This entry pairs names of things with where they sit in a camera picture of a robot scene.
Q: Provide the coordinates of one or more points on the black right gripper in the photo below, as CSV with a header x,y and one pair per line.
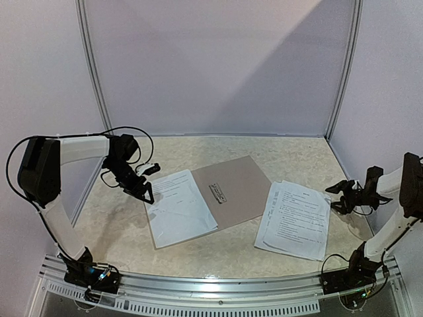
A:
x,y
349,195

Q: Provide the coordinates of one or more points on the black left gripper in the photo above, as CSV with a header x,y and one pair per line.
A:
x,y
133,189

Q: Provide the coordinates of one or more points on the white printed contract sheet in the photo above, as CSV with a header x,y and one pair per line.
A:
x,y
179,212

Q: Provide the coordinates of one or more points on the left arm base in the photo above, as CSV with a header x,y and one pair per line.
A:
x,y
92,275

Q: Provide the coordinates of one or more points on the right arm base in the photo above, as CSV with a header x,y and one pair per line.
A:
x,y
361,271

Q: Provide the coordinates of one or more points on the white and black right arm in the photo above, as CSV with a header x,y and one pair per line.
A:
x,y
400,189

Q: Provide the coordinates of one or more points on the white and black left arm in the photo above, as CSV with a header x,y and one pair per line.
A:
x,y
39,178

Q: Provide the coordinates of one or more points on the metal folder clip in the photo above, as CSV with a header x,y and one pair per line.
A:
x,y
218,193

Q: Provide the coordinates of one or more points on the aluminium front rail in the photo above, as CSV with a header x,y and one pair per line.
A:
x,y
151,295

